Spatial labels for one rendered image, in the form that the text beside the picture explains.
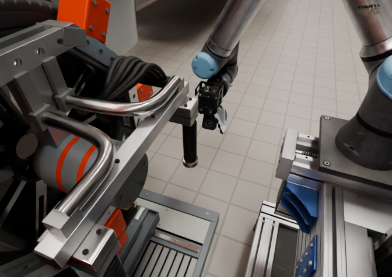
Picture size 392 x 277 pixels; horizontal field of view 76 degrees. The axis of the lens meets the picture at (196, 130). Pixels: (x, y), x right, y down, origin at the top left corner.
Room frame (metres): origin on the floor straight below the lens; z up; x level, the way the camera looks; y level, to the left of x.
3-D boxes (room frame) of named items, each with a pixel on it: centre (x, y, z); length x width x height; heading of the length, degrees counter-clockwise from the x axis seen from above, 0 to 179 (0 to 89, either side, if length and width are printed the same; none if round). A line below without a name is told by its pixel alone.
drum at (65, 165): (0.37, 0.23, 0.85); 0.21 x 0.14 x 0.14; 70
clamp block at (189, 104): (0.48, 0.04, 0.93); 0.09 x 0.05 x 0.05; 70
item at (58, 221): (0.25, 0.21, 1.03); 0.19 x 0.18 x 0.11; 70
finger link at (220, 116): (0.54, -0.07, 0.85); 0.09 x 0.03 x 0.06; 16
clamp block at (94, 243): (0.16, 0.16, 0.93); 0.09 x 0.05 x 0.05; 70
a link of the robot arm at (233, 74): (0.79, -0.10, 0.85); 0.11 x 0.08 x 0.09; 160
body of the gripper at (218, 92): (0.64, -0.05, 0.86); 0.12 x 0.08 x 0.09; 160
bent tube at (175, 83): (0.44, 0.15, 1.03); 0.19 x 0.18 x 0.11; 70
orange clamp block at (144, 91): (0.69, 0.19, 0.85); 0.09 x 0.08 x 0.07; 160
